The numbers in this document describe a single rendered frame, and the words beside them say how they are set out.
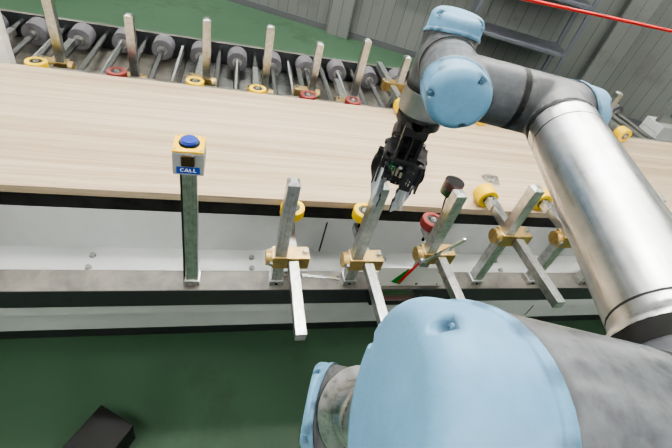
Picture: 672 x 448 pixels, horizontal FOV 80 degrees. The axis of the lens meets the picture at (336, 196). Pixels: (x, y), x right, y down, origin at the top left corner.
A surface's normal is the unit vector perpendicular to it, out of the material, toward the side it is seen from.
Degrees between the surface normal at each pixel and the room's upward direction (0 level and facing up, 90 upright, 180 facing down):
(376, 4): 90
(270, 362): 0
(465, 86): 87
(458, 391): 37
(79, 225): 90
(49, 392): 0
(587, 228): 80
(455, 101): 90
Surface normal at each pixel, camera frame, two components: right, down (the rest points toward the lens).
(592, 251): -0.96, -0.26
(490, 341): 0.18, -0.85
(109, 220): 0.16, 0.66
